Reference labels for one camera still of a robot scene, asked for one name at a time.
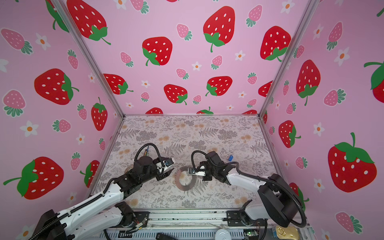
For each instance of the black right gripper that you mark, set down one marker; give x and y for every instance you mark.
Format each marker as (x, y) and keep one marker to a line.
(205, 177)

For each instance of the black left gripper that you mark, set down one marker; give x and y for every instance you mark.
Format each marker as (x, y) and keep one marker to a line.
(165, 174)

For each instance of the large silver keyring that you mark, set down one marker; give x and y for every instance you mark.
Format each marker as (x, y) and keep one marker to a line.
(183, 180)

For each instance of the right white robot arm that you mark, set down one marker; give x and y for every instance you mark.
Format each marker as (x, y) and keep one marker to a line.
(280, 202)

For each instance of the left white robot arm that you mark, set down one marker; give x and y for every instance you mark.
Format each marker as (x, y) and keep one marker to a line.
(105, 209)

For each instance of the black device on base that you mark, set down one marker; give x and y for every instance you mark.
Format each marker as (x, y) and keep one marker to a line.
(161, 236)

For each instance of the white round disc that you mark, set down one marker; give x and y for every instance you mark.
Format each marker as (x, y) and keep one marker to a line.
(223, 234)

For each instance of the gold computer mouse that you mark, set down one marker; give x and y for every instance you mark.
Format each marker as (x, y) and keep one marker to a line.
(288, 233)

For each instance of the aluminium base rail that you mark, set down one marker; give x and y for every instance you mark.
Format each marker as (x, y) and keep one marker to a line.
(196, 224)

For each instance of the silver frame post left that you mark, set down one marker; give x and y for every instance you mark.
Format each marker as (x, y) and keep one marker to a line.
(79, 40)

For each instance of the silver frame post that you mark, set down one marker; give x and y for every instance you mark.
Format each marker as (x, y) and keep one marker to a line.
(301, 29)
(79, 40)

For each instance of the silver frame post right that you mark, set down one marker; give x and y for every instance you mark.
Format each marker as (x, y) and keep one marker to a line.
(301, 29)

